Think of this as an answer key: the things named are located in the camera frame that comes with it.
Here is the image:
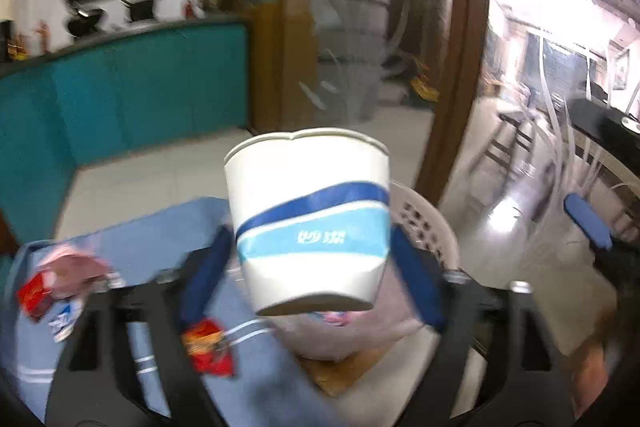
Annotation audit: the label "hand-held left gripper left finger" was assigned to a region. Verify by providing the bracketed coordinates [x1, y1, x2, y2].
[45, 224, 237, 427]

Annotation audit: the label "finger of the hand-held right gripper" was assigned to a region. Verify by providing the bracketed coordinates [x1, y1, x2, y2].
[563, 193, 614, 253]
[567, 98, 640, 218]

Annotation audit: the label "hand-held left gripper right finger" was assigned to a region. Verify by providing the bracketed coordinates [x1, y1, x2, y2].
[390, 224, 576, 427]

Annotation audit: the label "white plastic mesh basket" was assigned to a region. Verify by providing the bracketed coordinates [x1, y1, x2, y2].
[272, 179, 461, 363]

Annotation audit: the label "white blue-striped paper cup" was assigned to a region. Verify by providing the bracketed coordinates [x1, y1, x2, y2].
[223, 127, 391, 317]

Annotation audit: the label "person's right hand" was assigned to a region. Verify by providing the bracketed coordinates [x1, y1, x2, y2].
[570, 304, 632, 419]

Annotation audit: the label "blue striped blanket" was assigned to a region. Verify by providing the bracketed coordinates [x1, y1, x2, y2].
[0, 197, 341, 427]

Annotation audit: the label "red snack wrapper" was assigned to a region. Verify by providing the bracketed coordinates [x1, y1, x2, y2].
[181, 318, 236, 378]
[17, 272, 54, 323]

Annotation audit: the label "etched glass sliding door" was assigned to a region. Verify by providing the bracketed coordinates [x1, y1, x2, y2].
[320, 0, 640, 360]

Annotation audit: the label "pink printed wrapper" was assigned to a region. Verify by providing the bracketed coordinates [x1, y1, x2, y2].
[37, 242, 114, 303]

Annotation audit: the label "blue white wrapper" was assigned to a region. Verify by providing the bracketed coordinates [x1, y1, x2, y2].
[47, 299, 84, 343]

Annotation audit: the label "yellow toy vehicle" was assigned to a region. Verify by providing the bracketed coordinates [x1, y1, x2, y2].
[407, 57, 442, 104]

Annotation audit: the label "teal kitchen cabinets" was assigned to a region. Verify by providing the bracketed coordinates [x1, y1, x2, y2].
[0, 21, 251, 240]

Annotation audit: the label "grey kitchen countertop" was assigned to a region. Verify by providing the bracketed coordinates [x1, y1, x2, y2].
[0, 12, 251, 80]

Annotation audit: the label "wooden glass-door cabinet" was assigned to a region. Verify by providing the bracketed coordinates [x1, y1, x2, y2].
[229, 0, 322, 134]

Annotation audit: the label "black cooking pot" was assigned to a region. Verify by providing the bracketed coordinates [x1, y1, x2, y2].
[119, 0, 157, 24]

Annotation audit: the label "black wok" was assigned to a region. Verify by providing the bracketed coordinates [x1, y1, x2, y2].
[67, 2, 107, 38]

